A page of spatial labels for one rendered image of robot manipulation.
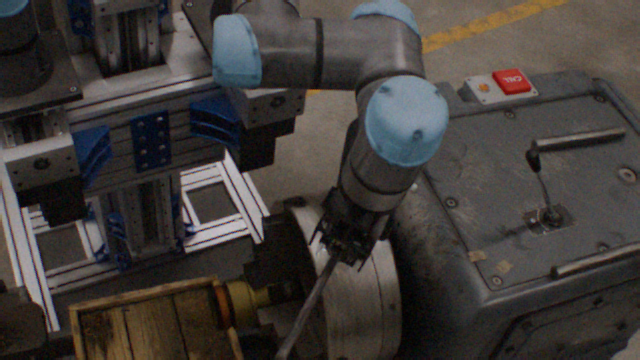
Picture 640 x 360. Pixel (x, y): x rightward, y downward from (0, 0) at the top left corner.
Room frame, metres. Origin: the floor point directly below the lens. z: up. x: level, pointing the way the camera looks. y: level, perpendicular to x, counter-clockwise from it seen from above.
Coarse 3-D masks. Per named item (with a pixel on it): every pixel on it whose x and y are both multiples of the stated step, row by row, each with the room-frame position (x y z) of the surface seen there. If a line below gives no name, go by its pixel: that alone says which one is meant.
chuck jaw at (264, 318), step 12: (300, 300) 0.61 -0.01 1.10; (264, 312) 0.58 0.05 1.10; (276, 312) 0.58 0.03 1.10; (288, 312) 0.58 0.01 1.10; (264, 324) 0.55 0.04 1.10; (276, 324) 0.56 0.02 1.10; (288, 324) 0.56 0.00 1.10; (312, 324) 0.57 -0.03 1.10; (276, 336) 0.55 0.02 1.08; (300, 336) 0.54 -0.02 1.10; (312, 336) 0.55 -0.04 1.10; (300, 348) 0.52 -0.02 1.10; (312, 348) 0.52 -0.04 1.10
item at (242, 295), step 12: (240, 276) 0.64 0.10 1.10; (216, 288) 0.60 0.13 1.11; (228, 288) 0.60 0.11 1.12; (240, 288) 0.60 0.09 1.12; (264, 288) 0.62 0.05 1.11; (216, 300) 0.57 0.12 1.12; (228, 300) 0.58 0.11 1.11; (240, 300) 0.58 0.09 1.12; (252, 300) 0.58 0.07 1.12; (264, 300) 0.60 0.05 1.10; (216, 312) 0.56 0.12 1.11; (228, 312) 0.56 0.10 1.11; (240, 312) 0.57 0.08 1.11; (252, 312) 0.57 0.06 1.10; (216, 324) 0.56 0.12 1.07; (228, 324) 0.55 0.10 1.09; (240, 324) 0.56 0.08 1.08; (252, 324) 0.57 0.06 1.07
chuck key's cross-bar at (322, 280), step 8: (336, 256) 0.55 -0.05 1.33; (328, 264) 0.53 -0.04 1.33; (336, 264) 0.54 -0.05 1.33; (328, 272) 0.52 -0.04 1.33; (320, 280) 0.50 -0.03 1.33; (320, 288) 0.49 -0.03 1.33; (312, 296) 0.47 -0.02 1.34; (304, 304) 0.46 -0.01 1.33; (312, 304) 0.46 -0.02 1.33; (304, 312) 0.45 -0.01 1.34; (296, 320) 0.44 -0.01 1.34; (304, 320) 0.44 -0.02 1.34; (296, 328) 0.42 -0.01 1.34; (288, 336) 0.41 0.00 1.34; (296, 336) 0.41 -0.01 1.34; (288, 344) 0.40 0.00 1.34; (280, 352) 0.39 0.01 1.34; (288, 352) 0.39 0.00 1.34
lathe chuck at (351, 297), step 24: (312, 192) 0.77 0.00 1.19; (312, 216) 0.68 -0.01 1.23; (312, 264) 0.60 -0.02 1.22; (312, 288) 0.59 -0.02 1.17; (336, 288) 0.57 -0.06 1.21; (360, 288) 0.58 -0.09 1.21; (312, 312) 0.58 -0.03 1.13; (336, 312) 0.55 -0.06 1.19; (360, 312) 0.56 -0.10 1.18; (336, 336) 0.52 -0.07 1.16; (360, 336) 0.53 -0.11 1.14
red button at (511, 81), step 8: (496, 72) 1.07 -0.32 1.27; (504, 72) 1.08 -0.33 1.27; (512, 72) 1.08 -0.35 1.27; (520, 72) 1.09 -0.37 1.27; (496, 80) 1.06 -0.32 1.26; (504, 80) 1.05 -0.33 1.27; (512, 80) 1.06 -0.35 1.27; (520, 80) 1.06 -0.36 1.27; (504, 88) 1.03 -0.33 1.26; (512, 88) 1.03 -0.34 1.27; (520, 88) 1.04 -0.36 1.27; (528, 88) 1.05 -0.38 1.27
